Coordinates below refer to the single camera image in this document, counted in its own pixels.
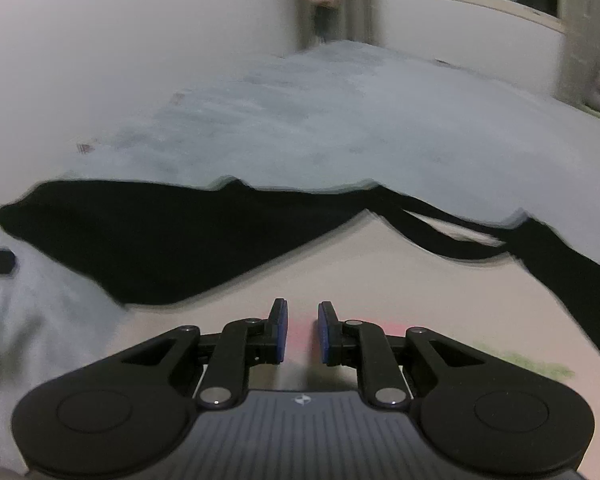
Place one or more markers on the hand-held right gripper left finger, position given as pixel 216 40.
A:
pixel 279 332

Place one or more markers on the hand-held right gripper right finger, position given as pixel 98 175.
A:
pixel 324 332

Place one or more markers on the beige t-shirt with black sleeves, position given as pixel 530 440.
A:
pixel 430 285

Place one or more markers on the grey-blue bed blanket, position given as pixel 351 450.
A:
pixel 330 120

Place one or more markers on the grey hanging garment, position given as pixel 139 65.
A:
pixel 325 22

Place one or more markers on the white wall socket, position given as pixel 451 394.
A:
pixel 85 148

